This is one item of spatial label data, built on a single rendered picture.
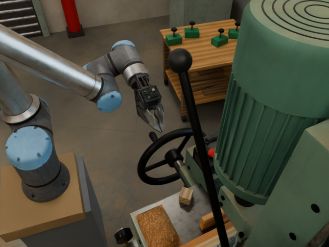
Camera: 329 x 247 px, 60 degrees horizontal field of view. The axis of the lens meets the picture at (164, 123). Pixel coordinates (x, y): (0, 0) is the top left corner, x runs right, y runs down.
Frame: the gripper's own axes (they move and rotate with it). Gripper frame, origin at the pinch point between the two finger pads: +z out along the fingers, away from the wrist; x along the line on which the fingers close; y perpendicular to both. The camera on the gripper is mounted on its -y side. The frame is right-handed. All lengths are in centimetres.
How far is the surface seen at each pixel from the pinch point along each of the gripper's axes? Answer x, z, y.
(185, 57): -11, 13, 61
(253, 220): 1.1, 37.3, 29.9
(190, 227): -7.2, 33.3, 10.4
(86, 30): 25, -209, -173
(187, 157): 2.3, 14.3, 6.7
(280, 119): -4, 26, 61
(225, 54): 87, -59, -63
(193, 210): -4.1, 29.7, 9.1
